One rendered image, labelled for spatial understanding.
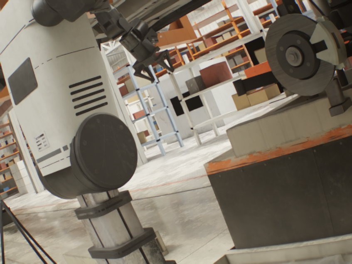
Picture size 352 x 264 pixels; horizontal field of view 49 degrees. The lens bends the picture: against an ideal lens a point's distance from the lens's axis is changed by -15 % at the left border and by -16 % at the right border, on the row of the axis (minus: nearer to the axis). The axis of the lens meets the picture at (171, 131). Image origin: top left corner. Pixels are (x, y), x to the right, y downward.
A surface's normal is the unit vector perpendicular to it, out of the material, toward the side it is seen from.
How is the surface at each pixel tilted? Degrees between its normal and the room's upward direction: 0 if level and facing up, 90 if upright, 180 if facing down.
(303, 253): 90
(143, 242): 90
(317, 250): 90
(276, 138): 90
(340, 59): 112
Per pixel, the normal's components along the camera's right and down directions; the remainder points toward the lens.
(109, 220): 0.50, -0.17
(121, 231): 0.68, -0.25
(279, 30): -0.68, 0.31
